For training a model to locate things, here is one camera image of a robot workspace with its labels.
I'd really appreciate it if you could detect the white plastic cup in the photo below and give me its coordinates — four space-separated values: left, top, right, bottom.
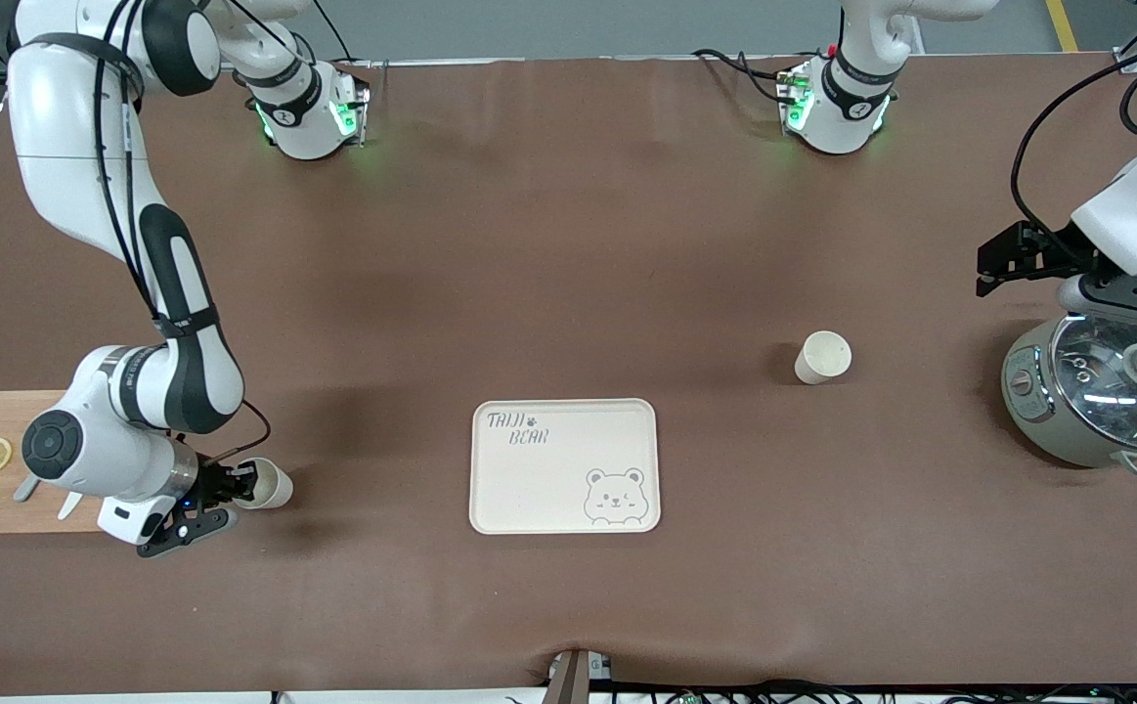
794 331 853 385
233 457 293 511

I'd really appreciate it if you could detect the glass pot lid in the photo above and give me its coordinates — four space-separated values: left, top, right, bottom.
1052 313 1137 451

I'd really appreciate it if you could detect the grey-green cooking pot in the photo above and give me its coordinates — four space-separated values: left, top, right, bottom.
1001 315 1137 478

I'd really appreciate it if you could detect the cream tray with bear print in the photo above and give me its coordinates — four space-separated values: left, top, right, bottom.
469 398 662 536

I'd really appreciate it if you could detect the brown table cover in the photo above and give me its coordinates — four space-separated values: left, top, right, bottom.
0 54 1137 697

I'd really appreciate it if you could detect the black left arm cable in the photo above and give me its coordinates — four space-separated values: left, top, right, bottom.
1010 47 1137 261

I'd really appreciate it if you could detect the black left base cable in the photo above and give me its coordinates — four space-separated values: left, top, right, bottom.
693 47 799 104

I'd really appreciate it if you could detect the black base cable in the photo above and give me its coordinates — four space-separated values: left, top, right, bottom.
693 47 799 104
312 0 359 67

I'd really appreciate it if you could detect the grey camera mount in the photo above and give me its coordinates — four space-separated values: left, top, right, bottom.
544 648 613 704

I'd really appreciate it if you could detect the black right base cable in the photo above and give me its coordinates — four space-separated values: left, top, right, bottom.
312 0 359 67

